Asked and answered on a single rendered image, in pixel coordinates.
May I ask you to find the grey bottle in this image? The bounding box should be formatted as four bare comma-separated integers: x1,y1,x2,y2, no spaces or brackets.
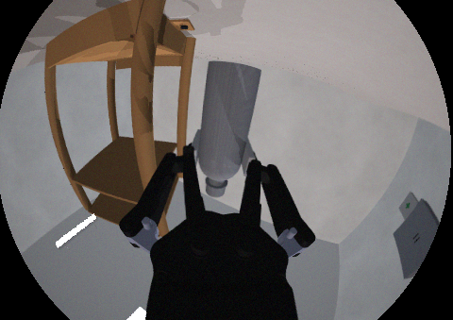
198,61,261,197

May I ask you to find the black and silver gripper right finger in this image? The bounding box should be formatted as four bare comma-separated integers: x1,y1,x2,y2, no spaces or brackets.
236,139,315,258

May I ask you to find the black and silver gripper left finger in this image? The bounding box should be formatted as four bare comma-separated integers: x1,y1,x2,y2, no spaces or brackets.
119,129,213,256

